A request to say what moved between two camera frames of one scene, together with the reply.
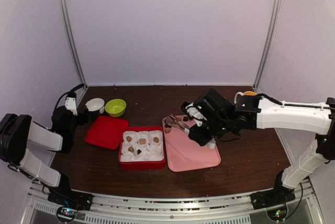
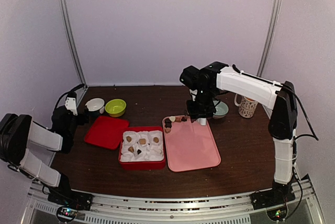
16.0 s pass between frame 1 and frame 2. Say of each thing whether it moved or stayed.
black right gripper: moved
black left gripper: stayed
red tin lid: stayed
